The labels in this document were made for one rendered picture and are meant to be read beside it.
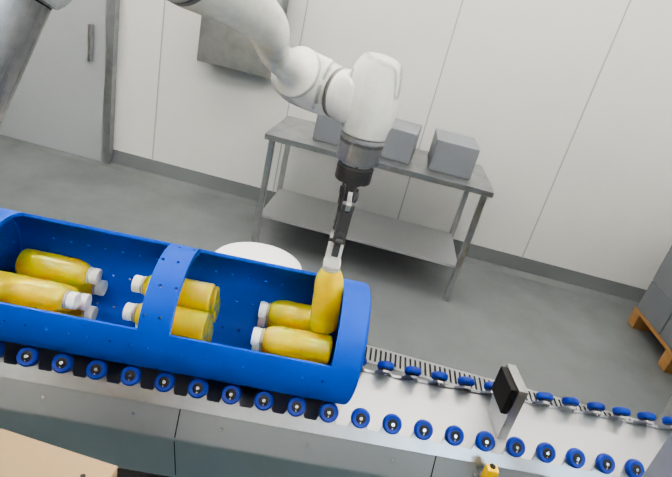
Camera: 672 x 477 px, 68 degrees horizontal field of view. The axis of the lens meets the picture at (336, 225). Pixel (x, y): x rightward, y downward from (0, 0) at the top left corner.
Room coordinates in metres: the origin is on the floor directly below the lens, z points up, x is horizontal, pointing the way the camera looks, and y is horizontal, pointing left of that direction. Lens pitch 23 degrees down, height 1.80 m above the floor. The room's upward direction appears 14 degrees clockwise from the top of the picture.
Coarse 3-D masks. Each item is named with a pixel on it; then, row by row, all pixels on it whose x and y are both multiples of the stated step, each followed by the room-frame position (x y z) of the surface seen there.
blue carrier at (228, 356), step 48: (0, 240) 0.98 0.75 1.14; (48, 240) 1.06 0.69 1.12; (96, 240) 1.06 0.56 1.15; (144, 240) 1.01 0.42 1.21; (240, 288) 1.10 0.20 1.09; (288, 288) 1.11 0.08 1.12; (0, 336) 0.81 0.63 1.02; (48, 336) 0.80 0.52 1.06; (96, 336) 0.81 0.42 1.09; (144, 336) 0.82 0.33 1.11; (240, 336) 1.05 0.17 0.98; (336, 336) 1.10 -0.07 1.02; (240, 384) 0.86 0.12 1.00; (288, 384) 0.85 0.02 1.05; (336, 384) 0.85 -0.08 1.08
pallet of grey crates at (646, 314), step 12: (660, 276) 3.60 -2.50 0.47; (648, 288) 3.66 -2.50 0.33; (660, 288) 3.54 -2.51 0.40; (648, 300) 3.59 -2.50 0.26; (660, 300) 3.46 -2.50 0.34; (636, 312) 3.64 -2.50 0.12; (648, 312) 3.52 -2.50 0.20; (660, 312) 3.40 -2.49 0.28; (636, 324) 3.59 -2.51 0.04; (648, 324) 3.44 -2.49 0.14; (660, 324) 3.33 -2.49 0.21; (660, 336) 3.26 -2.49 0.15; (660, 360) 3.13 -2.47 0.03
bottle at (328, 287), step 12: (324, 276) 0.96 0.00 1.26; (336, 276) 0.96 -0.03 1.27; (324, 288) 0.95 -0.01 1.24; (336, 288) 0.96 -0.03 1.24; (312, 300) 0.97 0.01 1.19; (324, 300) 0.95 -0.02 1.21; (336, 300) 0.96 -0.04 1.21; (312, 312) 0.96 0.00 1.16; (324, 312) 0.95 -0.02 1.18; (336, 312) 0.96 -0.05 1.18; (312, 324) 0.96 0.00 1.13; (324, 324) 0.95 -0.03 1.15; (336, 324) 0.97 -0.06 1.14
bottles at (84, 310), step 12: (72, 288) 0.94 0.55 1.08; (84, 288) 1.00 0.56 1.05; (96, 288) 1.01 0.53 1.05; (84, 300) 0.93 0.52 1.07; (60, 312) 0.94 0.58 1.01; (72, 312) 0.95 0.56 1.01; (84, 312) 0.97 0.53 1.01; (96, 312) 0.99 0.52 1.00; (216, 312) 1.06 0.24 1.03; (264, 324) 1.05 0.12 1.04; (252, 348) 0.99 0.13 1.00
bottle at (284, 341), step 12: (264, 336) 0.91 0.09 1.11; (276, 336) 0.91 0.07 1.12; (288, 336) 0.91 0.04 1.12; (300, 336) 0.92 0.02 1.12; (312, 336) 0.93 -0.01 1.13; (324, 336) 0.94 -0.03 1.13; (264, 348) 0.90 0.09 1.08; (276, 348) 0.89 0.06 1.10; (288, 348) 0.90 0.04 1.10; (300, 348) 0.90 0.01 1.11; (312, 348) 0.90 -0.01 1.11; (324, 348) 0.91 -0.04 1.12; (312, 360) 0.90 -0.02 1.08; (324, 360) 0.90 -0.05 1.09
